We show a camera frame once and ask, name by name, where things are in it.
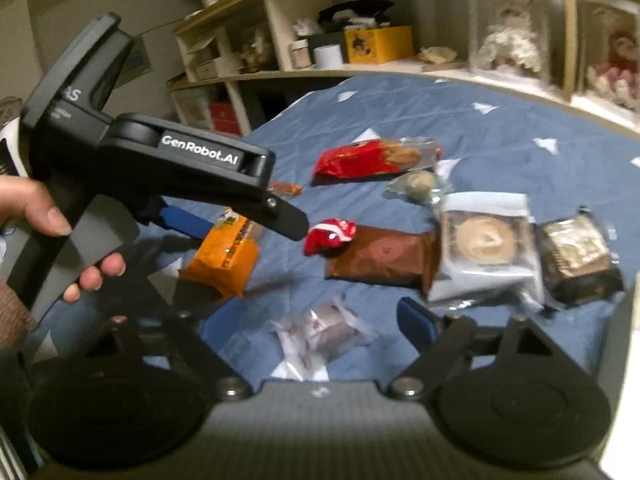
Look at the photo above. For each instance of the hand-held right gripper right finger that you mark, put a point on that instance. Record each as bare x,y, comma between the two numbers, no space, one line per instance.
412,317

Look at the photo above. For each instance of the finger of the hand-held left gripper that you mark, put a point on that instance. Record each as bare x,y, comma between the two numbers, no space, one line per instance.
287,220
180,220

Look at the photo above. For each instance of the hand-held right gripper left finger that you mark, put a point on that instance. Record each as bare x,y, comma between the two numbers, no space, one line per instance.
222,317

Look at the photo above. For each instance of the orange snack packet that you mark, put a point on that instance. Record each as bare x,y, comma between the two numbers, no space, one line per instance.
225,260

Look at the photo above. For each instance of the brown snack packet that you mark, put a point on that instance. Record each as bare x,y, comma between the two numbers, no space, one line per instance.
385,255

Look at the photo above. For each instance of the dark gold foil packet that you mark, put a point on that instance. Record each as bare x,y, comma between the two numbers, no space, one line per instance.
575,255

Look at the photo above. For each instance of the person's left forearm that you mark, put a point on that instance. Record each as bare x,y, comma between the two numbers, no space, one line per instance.
12,315

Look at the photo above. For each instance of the person's left hand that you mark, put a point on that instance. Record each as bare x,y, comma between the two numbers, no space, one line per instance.
30,202

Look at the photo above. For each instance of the small orange brown packet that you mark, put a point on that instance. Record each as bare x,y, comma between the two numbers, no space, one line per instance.
287,188

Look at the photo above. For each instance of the small red white candy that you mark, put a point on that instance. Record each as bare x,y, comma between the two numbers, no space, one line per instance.
327,235

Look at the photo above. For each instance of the red box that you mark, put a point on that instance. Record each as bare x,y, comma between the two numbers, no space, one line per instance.
221,117

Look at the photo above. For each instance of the red cookie packet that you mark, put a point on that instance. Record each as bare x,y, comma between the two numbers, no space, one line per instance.
350,157

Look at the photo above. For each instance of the clear white red packet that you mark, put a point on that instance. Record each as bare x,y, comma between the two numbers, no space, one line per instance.
325,332

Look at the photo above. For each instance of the white round pastry packet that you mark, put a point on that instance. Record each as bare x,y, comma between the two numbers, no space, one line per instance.
482,245

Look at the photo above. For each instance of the blue quilt white triangles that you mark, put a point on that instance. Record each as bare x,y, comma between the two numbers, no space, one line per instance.
310,110

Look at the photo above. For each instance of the small beige figurine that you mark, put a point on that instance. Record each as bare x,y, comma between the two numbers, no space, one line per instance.
256,50

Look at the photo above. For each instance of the small beige jar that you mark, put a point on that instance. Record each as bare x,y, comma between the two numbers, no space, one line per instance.
301,55

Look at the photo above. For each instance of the white cylinder container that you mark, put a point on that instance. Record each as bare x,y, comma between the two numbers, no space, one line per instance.
328,56

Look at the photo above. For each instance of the cream wooden shelf unit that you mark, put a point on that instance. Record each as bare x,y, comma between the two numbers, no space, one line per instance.
277,25

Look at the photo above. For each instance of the yellow box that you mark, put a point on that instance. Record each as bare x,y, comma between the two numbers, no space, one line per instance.
380,45

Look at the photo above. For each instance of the beige ornament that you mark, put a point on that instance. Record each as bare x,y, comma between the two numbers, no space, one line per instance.
440,57

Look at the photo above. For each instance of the glass jar with white doll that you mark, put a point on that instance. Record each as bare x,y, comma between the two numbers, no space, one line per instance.
507,35

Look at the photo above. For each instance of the glass jar with pink doll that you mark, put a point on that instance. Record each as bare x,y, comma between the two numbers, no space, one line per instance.
612,55

